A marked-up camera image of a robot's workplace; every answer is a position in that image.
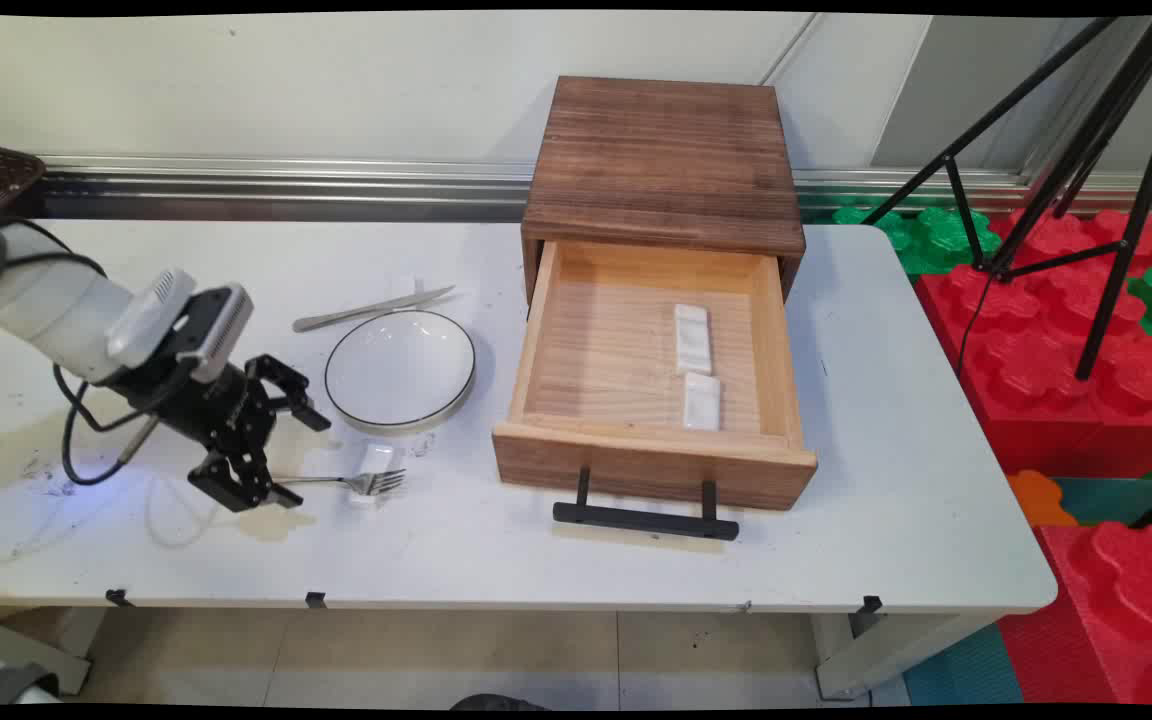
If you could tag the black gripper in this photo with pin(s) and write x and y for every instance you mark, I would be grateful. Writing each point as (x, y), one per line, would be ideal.
(206, 405)

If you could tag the silver serrated table knife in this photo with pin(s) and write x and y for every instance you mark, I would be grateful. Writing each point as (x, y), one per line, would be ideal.
(366, 308)

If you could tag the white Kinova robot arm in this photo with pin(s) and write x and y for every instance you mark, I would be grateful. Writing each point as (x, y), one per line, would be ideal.
(46, 300)

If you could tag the silver fork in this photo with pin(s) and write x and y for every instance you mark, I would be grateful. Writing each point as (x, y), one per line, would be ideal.
(336, 481)

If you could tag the white ceramic cutlery rest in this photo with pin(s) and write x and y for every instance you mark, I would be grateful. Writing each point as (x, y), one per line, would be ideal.
(693, 340)
(702, 402)
(420, 288)
(378, 458)

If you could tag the white plate with black rim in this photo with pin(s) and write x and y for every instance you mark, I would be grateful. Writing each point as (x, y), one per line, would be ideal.
(399, 370)

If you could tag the black table edge clip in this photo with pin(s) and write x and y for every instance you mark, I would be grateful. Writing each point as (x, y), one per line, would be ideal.
(118, 598)
(869, 604)
(315, 600)

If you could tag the white table leg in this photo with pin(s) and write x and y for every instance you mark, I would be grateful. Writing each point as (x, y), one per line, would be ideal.
(26, 645)
(886, 650)

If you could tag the dark wooden drawer cabinet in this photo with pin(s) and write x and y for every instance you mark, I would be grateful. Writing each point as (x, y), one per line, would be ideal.
(664, 160)

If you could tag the blue foam floor mat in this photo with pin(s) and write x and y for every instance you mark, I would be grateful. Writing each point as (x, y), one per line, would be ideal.
(961, 670)

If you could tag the orange foam piece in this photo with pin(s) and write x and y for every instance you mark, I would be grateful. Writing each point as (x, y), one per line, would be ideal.
(1036, 497)

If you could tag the large red foam block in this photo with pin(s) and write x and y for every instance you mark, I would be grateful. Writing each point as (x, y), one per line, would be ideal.
(1036, 370)

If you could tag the teal foam mat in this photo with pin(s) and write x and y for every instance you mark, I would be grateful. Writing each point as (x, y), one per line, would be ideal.
(1106, 498)

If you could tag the black tripod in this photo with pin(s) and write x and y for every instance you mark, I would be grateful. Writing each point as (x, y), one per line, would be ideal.
(1086, 140)

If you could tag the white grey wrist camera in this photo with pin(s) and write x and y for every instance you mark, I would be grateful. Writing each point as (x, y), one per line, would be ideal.
(151, 315)

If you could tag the aluminium wall rail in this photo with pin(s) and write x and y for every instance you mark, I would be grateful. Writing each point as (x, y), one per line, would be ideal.
(286, 185)

